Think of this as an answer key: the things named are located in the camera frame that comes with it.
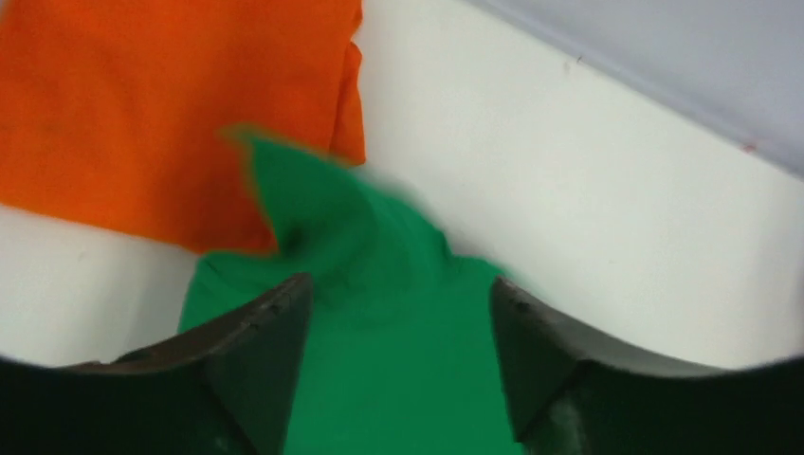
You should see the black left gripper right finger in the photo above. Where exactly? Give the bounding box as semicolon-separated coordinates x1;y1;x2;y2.
490;278;803;454

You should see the green t-shirt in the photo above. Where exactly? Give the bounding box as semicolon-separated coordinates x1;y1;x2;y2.
178;131;520;454

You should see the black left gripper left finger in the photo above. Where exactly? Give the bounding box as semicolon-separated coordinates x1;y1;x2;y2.
1;273;313;454

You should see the folded orange t-shirt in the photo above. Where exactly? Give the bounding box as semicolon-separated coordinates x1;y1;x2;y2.
1;1;365;252

